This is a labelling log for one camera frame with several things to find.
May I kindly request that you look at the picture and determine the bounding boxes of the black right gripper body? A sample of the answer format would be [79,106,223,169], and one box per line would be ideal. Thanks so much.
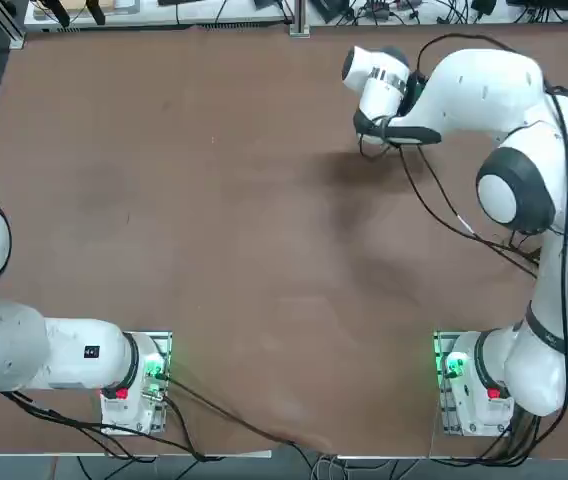
[402,71,431,115]

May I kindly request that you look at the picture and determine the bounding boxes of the black stand leg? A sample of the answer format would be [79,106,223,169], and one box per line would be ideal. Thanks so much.
[85,0,108,26]
[43,0,73,27]

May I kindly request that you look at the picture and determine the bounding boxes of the aluminium profile post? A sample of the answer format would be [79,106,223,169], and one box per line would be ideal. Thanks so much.
[288,0,311,37]

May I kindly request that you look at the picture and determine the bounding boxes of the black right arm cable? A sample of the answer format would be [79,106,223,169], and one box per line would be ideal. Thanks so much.
[356,32,568,461]

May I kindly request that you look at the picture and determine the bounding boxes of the black table cable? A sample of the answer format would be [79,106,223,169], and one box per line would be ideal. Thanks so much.
[166,374,345,480]

